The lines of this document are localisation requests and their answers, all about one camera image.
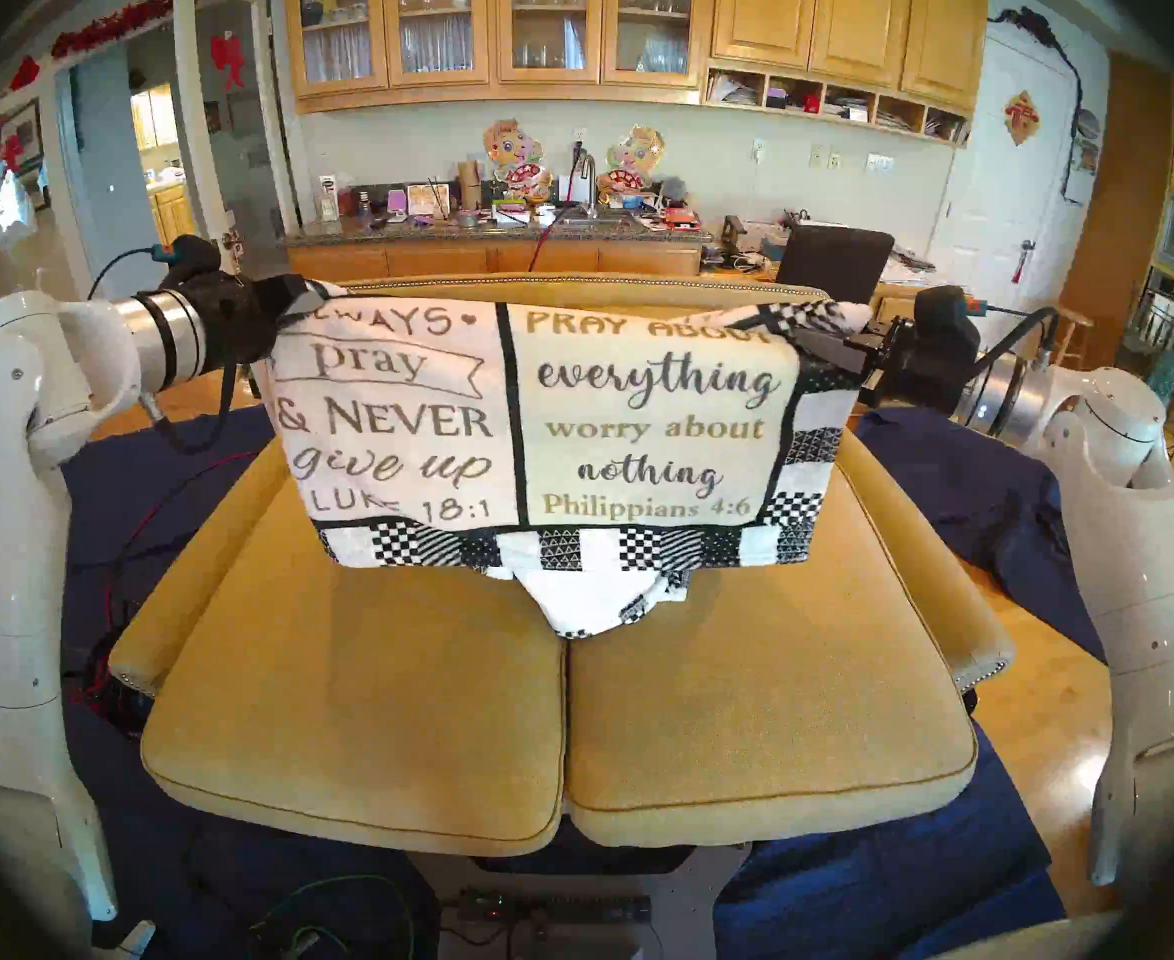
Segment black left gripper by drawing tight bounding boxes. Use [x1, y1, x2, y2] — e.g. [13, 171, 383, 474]
[202, 268, 320, 374]

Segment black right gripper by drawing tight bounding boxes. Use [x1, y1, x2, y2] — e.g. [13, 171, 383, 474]
[795, 323, 968, 414]

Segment white printed fleece blanket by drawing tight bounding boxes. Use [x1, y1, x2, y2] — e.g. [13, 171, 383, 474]
[265, 280, 873, 639]

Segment crumpled navy moving blanket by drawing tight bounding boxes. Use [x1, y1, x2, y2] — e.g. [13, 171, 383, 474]
[855, 406, 1174, 669]

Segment large navy moving blanket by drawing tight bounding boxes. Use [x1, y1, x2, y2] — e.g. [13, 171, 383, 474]
[0, 403, 1068, 960]

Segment wooden desk with drawers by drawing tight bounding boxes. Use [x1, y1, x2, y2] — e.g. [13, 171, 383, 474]
[702, 243, 973, 416]

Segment black office chair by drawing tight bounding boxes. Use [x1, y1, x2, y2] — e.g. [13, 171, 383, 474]
[775, 226, 896, 334]

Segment stack of desk papers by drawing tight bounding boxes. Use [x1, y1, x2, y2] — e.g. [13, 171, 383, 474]
[882, 248, 968, 291]

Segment wooden kitchen base cabinet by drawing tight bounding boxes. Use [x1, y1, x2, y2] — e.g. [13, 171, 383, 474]
[147, 181, 198, 239]

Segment white glass-pane door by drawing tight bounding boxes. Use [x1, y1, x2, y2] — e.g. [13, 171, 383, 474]
[172, 0, 293, 269]
[0, 78, 98, 299]

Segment granite counter wooden cabinets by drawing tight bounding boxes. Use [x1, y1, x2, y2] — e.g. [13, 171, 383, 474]
[280, 213, 713, 281]

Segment white panel door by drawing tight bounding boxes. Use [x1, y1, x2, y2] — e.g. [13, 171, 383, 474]
[930, 18, 1083, 374]

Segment wooden stool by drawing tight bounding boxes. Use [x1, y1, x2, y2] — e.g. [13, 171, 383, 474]
[1035, 305, 1095, 369]

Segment red garland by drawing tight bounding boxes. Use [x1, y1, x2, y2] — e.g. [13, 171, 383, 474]
[50, 0, 174, 61]

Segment teal hanging cloth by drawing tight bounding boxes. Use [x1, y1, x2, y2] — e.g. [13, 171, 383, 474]
[1137, 348, 1174, 409]

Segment black door garland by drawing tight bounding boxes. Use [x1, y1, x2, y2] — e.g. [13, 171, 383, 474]
[987, 6, 1088, 114]

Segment black power strip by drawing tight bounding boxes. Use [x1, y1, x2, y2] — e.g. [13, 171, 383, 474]
[455, 890, 653, 927]

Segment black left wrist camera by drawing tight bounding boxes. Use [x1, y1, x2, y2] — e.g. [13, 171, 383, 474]
[152, 233, 226, 281]

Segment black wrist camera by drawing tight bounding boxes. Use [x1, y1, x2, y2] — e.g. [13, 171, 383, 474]
[152, 233, 226, 281]
[912, 285, 983, 354]

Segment thick black left wrist cable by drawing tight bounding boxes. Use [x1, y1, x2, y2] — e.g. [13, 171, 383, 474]
[142, 363, 240, 457]

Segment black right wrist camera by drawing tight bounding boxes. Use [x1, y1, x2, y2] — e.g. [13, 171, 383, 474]
[912, 285, 983, 354]

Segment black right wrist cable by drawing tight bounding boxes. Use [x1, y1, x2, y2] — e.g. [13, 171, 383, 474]
[977, 306, 1063, 369]

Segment yellow fabric sofa frame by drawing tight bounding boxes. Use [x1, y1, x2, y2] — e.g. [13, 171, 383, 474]
[107, 273, 1016, 699]

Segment cartoon child wall decoration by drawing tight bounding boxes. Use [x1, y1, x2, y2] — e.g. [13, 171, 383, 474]
[599, 124, 666, 201]
[484, 118, 553, 204]

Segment red cable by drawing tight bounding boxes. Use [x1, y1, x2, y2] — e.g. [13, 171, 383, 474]
[530, 163, 578, 272]

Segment wall calendar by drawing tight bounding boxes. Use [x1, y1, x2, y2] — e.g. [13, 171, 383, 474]
[1064, 133, 1101, 207]

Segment wooden wall cabinets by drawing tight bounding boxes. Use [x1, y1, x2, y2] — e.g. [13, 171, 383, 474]
[285, 0, 990, 149]

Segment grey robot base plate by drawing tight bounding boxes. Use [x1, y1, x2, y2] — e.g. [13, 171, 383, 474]
[407, 846, 753, 960]

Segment green cable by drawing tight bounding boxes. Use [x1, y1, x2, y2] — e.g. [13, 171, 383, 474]
[252, 873, 418, 960]

